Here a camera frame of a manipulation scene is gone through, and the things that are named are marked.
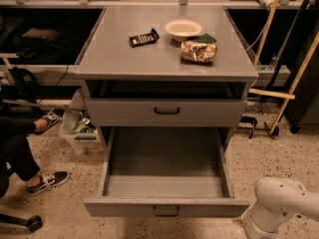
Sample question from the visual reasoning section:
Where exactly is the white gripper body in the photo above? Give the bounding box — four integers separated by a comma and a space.
243, 209, 278, 239

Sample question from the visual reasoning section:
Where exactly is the grey drawer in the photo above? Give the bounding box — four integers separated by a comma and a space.
85, 126, 249, 218
86, 99, 247, 127

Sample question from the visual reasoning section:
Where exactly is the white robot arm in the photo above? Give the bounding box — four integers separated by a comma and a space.
243, 177, 319, 239

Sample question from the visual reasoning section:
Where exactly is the grey drawer cabinet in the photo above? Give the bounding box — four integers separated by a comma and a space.
76, 5, 258, 143

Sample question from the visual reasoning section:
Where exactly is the grey top drawer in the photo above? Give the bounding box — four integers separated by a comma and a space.
86, 99, 247, 127

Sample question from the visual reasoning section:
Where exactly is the crumpled chip bag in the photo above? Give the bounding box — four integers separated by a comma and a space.
180, 34, 217, 64

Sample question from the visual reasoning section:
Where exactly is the clear plastic trash bin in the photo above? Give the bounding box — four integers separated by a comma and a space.
59, 110, 103, 153

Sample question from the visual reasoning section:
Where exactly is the white paper bowl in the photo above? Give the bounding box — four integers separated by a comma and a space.
164, 19, 202, 42

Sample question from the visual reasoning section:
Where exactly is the black white front sneaker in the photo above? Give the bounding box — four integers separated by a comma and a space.
26, 171, 70, 195

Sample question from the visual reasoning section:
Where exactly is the black white sneaker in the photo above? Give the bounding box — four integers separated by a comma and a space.
26, 171, 70, 195
35, 112, 62, 134

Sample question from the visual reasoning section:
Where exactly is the black snack bar wrapper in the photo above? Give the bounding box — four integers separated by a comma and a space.
129, 29, 160, 48

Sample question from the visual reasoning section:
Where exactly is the black office chair base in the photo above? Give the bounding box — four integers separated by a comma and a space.
0, 214, 43, 232

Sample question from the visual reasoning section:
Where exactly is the black white rear sneaker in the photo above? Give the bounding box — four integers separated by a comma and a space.
35, 112, 62, 134

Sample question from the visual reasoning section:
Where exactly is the seated person in black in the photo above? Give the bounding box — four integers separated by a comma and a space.
0, 117, 42, 190

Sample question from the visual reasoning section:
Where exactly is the black backpack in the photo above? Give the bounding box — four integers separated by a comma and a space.
9, 67, 39, 103

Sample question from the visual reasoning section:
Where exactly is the wooden easel frame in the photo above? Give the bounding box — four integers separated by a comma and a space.
248, 0, 319, 136

